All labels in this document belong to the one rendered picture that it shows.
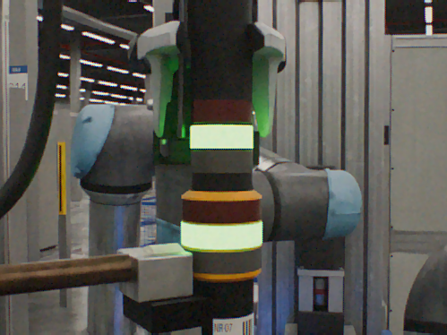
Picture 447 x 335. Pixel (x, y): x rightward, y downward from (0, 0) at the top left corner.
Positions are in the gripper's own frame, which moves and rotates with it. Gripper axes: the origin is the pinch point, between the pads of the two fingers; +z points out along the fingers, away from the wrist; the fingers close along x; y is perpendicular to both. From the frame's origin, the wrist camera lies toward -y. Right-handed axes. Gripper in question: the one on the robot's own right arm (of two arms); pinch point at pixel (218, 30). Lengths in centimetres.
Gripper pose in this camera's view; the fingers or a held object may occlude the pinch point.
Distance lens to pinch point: 31.5
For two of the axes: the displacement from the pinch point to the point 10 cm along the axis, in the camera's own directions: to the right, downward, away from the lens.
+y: 0.0, 10.0, 0.3
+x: -10.0, 0.0, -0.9
